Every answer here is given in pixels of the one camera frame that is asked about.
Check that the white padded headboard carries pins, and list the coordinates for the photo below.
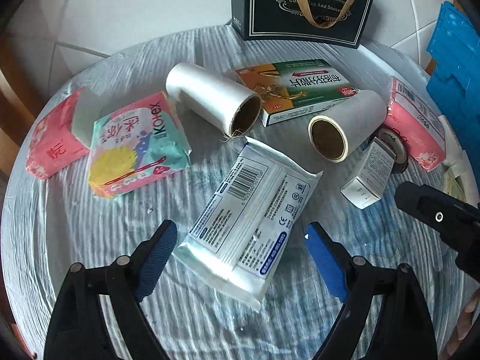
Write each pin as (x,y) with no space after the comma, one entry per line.
(131,7)

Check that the clear plastic bag roll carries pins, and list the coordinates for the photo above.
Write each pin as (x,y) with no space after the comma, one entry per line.
(360,116)
(202,90)

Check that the teal sanitary pad pack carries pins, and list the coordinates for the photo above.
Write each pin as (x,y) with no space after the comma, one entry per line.
(127,146)

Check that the green orange medicine box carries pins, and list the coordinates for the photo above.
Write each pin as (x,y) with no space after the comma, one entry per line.
(300,86)

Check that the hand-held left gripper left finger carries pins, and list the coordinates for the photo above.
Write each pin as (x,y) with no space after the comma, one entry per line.
(157,258)

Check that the wooden headboard frame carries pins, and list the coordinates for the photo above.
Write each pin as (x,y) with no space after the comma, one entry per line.
(11,101)

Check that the person's right hand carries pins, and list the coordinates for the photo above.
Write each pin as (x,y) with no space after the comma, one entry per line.
(468,326)

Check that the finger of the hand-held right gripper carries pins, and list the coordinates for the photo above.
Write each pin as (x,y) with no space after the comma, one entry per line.
(431,210)

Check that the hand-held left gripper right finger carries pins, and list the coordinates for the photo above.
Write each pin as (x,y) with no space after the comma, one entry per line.
(326,266)

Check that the white blue-label mask packet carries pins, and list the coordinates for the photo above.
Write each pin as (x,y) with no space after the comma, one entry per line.
(243,213)

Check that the small white packet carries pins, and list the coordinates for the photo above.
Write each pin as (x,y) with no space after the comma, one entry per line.
(455,157)

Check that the blue plastic crate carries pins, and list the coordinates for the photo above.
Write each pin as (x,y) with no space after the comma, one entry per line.
(453,75)

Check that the pink floral tissue pack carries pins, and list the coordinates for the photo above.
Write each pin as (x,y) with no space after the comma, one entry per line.
(412,127)
(52,138)

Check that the small white box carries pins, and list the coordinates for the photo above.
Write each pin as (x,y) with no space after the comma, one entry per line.
(371,172)

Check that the yellow green packet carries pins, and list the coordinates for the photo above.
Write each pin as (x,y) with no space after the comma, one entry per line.
(453,187)

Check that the black tape roll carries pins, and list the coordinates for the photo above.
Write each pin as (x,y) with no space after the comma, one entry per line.
(399,150)

